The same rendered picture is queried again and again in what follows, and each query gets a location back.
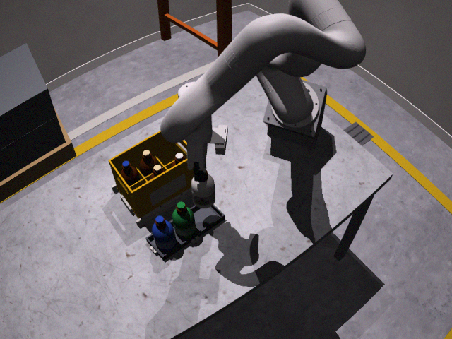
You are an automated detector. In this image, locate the white labeled bottle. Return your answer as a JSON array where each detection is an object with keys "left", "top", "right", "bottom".
[{"left": 191, "top": 168, "right": 215, "bottom": 208}]

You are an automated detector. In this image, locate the dark brown bottle with white cap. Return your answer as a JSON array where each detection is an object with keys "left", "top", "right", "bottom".
[{"left": 171, "top": 153, "right": 185, "bottom": 167}]

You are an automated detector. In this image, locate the brown glass bottle with cream cap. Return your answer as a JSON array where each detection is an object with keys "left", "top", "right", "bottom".
[{"left": 150, "top": 165, "right": 165, "bottom": 180}]

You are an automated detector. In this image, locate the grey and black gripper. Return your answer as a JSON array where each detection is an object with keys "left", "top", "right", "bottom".
[{"left": 187, "top": 142, "right": 208, "bottom": 182}]

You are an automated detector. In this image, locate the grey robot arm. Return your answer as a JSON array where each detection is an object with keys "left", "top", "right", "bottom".
[{"left": 160, "top": 0, "right": 366, "bottom": 155}]

